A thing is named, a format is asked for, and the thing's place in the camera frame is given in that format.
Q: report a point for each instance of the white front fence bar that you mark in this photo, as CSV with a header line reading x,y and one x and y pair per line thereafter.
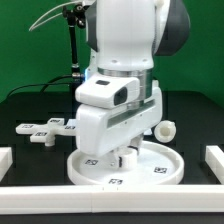
x,y
96,199

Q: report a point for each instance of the white right fence block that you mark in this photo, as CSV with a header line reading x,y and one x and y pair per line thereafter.
x,y
214,158

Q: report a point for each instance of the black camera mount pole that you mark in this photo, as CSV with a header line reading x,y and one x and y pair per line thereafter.
x,y
75,18

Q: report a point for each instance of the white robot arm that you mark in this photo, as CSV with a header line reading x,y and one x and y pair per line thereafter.
x,y
129,33

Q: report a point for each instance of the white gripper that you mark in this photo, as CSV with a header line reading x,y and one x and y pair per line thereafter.
x,y
99,131

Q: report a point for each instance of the white fence block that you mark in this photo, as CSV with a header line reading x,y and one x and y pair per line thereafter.
x,y
214,158
5,160

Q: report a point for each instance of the white left fence block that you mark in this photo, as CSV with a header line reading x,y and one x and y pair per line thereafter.
x,y
5,160

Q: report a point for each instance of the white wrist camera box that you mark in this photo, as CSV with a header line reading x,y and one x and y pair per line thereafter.
x,y
108,92

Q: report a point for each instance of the white cross-shaped table base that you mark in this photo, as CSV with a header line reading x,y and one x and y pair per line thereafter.
x,y
46,133

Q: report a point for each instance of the white round table top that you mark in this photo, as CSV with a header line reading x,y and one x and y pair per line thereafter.
x,y
155,164

